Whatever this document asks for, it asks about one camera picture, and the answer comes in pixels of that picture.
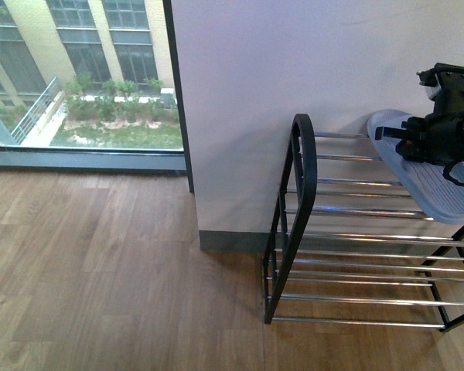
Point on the black metal shoe rack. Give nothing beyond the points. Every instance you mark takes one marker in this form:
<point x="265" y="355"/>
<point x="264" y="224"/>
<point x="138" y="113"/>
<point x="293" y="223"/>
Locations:
<point x="349" y="244"/>

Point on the left floor window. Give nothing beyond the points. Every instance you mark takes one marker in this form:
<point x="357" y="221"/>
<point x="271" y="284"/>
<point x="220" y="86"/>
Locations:
<point x="91" y="86"/>

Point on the light blue slide sandal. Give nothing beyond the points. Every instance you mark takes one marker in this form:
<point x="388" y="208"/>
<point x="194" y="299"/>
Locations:
<point x="429" y="185"/>

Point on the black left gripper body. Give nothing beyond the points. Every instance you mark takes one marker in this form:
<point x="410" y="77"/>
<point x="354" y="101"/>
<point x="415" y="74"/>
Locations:
<point x="438" y="138"/>

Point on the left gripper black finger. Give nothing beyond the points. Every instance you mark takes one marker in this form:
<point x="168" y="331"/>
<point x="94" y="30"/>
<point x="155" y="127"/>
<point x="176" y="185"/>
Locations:
<point x="389" y="132"/>

